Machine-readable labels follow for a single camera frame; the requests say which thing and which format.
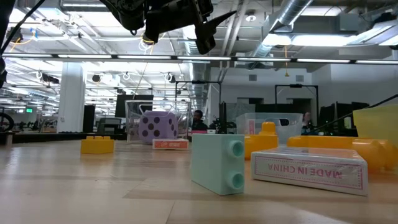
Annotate purple foam dice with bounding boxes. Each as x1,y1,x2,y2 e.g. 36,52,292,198
138,110,179,144

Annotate red-backed card deck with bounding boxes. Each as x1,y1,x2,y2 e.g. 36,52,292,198
152,138,190,151

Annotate person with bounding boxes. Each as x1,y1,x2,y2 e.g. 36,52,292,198
300,111,315,135
190,110,209,131

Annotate yellow translucent plastic bin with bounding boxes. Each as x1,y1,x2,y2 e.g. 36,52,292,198
353,104,398,141

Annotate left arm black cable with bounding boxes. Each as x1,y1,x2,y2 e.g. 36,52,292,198
0,0,47,55

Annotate black cabinet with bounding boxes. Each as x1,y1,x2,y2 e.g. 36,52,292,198
82,105,96,134

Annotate gray ceiling pipe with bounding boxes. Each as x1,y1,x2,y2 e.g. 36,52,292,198
58,0,108,13

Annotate large orange-yellow toy block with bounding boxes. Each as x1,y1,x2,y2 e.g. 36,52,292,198
287,135,383,150

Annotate white square pillar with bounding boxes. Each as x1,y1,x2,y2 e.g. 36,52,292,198
57,61,86,134

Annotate black ceiling-mounted device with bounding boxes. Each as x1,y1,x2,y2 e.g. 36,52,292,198
5,27,24,44

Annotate silver ventilation duct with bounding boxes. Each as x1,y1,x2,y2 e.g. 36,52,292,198
177,24,217,118

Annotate thin black slanted rod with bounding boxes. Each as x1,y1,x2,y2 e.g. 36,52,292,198
306,93,398,135

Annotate pink-backed card deck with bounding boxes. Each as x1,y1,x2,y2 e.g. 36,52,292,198
251,146,369,197

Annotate black gantry frame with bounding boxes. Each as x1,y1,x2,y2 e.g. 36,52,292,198
274,83,319,118

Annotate mint green toy block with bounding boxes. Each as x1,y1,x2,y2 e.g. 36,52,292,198
190,133,246,196

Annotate ceiling light strip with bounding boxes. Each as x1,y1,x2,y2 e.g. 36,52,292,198
0,53,53,58
177,55,231,61
354,59,398,65
117,55,172,60
295,58,351,64
236,57,292,62
57,54,113,59

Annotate small yellow toy block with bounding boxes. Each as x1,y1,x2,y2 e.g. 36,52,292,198
352,138,398,174
80,136,115,155

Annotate black office monitor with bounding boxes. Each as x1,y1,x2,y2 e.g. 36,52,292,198
115,94,155,118

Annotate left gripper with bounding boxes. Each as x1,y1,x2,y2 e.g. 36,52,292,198
144,0,237,55

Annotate tall clear plastic container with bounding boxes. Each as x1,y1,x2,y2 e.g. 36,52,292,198
124,100,193,144

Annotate slanted silver duct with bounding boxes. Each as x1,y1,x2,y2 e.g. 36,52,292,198
248,0,313,60

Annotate yellow hanging cord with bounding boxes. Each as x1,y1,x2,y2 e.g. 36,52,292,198
283,45,290,78

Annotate frosted clear plastic bin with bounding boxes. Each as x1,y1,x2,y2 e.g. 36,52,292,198
235,112,304,146

